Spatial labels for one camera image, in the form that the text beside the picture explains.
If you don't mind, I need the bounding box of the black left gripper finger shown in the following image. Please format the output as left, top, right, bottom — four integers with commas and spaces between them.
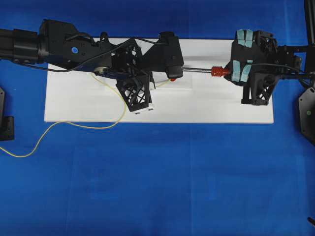
116, 73, 155, 114
111, 38, 142, 74

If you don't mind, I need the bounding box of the large white foam board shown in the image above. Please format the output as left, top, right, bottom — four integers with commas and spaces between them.
44, 38, 275, 124

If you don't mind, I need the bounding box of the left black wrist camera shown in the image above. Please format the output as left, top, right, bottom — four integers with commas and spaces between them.
140, 31, 184, 80

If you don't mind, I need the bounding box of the blue table cloth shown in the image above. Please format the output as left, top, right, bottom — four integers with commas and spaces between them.
0, 0, 315, 236

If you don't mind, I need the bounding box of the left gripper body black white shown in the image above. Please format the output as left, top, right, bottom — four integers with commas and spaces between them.
91, 32, 155, 86

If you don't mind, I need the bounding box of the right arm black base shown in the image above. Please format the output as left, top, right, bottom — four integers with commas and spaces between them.
298, 87, 315, 145

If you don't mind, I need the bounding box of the small raised white block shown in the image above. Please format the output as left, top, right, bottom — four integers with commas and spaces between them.
99, 71, 193, 91

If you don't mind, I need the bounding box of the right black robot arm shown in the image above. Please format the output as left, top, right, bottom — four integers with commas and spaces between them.
240, 0, 315, 106

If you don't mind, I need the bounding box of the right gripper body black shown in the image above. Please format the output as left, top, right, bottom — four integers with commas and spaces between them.
270, 45, 304, 75

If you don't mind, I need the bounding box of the black camera cable left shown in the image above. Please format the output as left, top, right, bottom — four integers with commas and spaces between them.
22, 35, 170, 73

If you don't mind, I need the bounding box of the black camera cable right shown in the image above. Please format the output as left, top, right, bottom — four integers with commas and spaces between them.
247, 62, 311, 74

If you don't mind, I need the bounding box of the black camera cable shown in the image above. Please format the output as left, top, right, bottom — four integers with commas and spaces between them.
22, 35, 170, 73
247, 62, 311, 74

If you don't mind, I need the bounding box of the yellow solder wire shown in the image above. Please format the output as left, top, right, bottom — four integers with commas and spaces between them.
0, 72, 173, 158

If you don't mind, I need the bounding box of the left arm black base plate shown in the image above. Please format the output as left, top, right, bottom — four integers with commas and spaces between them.
0, 88, 14, 141

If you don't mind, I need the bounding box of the orange handled soldering iron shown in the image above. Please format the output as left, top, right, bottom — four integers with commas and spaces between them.
182, 66, 230, 77

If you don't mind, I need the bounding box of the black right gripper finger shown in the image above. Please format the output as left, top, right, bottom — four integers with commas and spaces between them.
254, 30, 278, 59
241, 72, 280, 106

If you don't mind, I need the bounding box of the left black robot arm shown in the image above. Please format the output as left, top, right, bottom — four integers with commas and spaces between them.
0, 20, 154, 114

